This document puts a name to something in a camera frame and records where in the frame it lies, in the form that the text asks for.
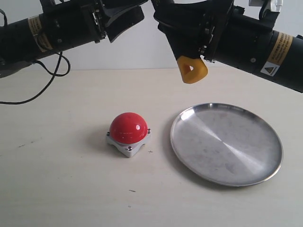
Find red dome push button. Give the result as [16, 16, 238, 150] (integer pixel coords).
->
[106, 112, 151, 158]

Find round stainless steel plate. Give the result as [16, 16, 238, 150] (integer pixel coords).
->
[170, 103, 284, 187]

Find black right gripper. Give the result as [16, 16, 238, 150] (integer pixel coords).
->
[151, 0, 234, 63]

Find yellow black claw hammer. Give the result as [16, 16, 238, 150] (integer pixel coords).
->
[177, 56, 208, 84]

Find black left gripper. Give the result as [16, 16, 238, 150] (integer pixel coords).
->
[37, 0, 146, 51]

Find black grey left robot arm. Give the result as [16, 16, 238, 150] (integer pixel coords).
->
[0, 0, 145, 78]

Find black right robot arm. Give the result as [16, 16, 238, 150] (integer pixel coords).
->
[152, 0, 303, 92]

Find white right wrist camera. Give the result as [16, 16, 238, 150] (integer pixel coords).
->
[248, 0, 284, 11]

